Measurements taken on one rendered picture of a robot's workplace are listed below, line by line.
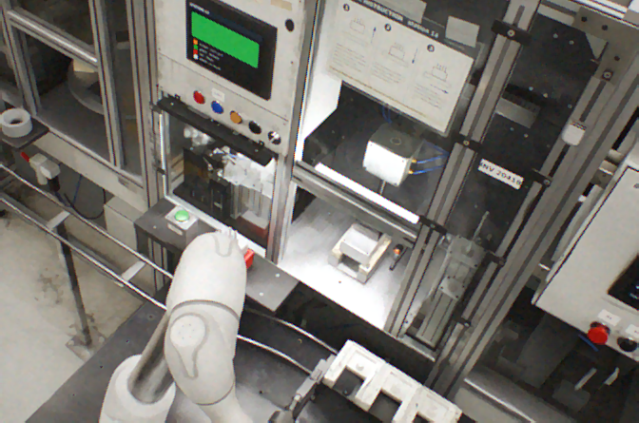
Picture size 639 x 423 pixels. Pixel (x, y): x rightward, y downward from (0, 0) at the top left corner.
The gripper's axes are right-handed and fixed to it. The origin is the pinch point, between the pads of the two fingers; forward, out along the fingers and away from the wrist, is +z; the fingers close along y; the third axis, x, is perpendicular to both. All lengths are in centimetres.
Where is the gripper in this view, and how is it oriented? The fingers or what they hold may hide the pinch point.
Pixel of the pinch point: (319, 372)
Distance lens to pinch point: 186.6
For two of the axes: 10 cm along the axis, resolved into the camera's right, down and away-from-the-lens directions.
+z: 5.2, -5.7, 6.4
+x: -8.4, -4.6, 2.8
